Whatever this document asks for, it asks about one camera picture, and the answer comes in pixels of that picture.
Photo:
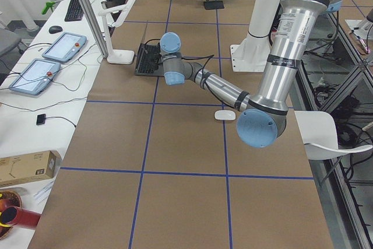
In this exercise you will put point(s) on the black mouse pad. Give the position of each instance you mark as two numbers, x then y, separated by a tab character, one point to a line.
213	5

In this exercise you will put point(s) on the grey laptop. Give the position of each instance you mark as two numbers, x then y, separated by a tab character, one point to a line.
140	67

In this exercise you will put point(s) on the white computer mouse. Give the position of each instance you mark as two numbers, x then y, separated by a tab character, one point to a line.
225	115

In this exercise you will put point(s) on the black computer mouse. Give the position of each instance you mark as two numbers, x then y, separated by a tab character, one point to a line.
55	29

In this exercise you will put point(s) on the black keyboard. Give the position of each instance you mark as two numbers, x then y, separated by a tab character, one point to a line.
74	11

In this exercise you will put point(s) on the upper blue teach pendant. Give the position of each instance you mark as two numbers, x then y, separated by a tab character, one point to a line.
65	47

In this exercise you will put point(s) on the blue teach pendant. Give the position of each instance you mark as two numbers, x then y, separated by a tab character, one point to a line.
35	77
65	47

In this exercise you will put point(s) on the white chair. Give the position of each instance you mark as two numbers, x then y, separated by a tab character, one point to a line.
319	136

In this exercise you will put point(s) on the lower blue teach pendant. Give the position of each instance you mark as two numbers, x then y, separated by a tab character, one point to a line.
35	77

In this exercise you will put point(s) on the small black square device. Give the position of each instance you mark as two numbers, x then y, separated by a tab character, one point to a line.
41	118

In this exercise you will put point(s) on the cardboard box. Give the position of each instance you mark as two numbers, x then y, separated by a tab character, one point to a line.
28	168

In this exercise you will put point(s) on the woven basket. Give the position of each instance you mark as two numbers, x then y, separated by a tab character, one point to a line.
9	198

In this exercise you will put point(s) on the red bottle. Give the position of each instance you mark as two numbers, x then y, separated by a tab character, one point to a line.
15	216

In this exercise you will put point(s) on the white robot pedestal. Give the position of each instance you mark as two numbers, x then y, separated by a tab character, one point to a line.
251	54

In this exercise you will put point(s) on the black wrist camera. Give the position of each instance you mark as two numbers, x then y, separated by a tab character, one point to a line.
152	56

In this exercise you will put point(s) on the aluminium frame post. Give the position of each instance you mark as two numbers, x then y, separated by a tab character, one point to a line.
94	27

